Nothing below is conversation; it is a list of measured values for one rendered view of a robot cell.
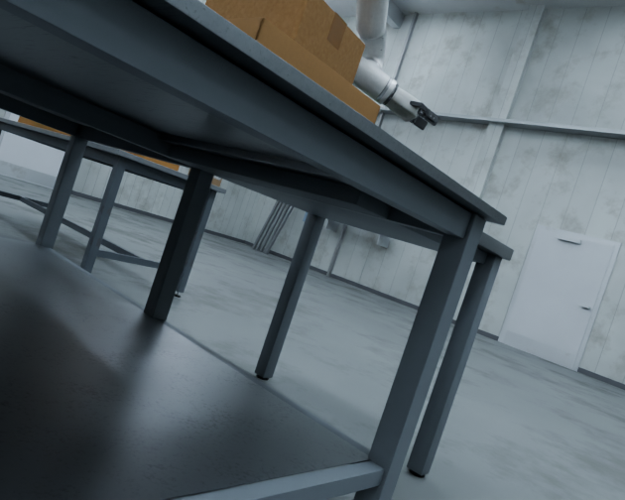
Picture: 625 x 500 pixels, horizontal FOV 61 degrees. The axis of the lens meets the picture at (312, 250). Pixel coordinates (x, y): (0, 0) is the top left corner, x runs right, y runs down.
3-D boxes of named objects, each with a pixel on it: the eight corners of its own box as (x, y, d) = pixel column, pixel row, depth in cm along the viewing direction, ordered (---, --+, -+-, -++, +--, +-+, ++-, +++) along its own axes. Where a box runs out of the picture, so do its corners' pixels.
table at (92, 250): (-40, 204, 437) (-11, 114, 436) (57, 226, 498) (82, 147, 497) (75, 283, 295) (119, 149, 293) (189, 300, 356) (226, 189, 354)
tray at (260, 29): (126, 48, 81) (134, 23, 81) (248, 114, 101) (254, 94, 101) (252, 49, 62) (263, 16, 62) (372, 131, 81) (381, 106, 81)
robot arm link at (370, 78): (376, 91, 171) (372, 104, 164) (342, 66, 168) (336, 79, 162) (392, 71, 165) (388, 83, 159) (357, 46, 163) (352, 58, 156)
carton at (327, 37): (173, 98, 123) (209, -14, 122) (240, 134, 143) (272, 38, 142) (269, 115, 106) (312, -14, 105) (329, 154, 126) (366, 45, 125)
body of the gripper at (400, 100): (376, 105, 170) (404, 125, 172) (386, 99, 160) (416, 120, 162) (388, 85, 170) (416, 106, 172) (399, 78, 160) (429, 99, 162)
